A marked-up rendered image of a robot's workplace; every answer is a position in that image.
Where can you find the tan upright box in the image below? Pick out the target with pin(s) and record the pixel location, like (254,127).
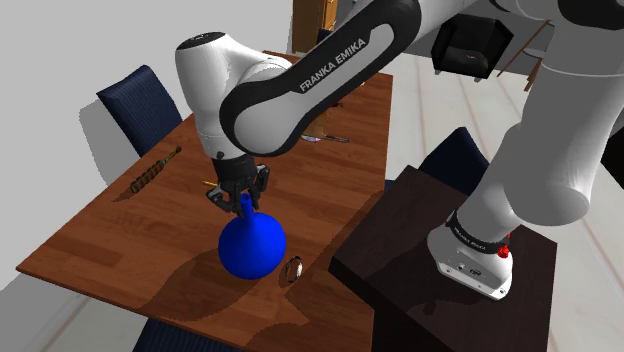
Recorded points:
(318,124)

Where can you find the black armchair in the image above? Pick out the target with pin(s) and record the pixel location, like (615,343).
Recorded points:
(468,46)

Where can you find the blue round vase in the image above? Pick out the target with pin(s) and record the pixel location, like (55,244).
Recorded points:
(252,246)

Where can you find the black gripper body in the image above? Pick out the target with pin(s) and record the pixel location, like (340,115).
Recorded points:
(235,170)

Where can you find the dark brown robot stand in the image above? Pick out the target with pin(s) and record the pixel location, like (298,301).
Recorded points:
(400,229)

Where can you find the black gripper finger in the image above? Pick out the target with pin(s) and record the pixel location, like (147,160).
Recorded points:
(259,183)
(228,202)

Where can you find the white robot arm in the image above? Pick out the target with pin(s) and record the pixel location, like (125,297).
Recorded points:
(551,146)

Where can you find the yellow pencil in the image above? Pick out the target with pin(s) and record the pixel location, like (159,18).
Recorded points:
(209,184)

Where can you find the dark brown striped tool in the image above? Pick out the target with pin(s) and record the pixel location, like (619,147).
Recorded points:
(148,173)

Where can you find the brown wooden table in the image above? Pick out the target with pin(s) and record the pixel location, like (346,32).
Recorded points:
(146,229)

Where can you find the navy blue chair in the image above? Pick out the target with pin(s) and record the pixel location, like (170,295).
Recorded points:
(170,339)
(456,158)
(141,109)

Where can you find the silver black wristwatch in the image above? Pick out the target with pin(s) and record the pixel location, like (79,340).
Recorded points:
(294,269)

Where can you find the brown wooden door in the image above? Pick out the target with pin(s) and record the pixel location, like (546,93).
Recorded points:
(307,24)

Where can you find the silver table knife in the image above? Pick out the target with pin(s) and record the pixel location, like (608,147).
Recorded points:
(336,139)

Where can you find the purple spoon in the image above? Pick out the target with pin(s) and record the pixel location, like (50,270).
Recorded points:
(311,139)

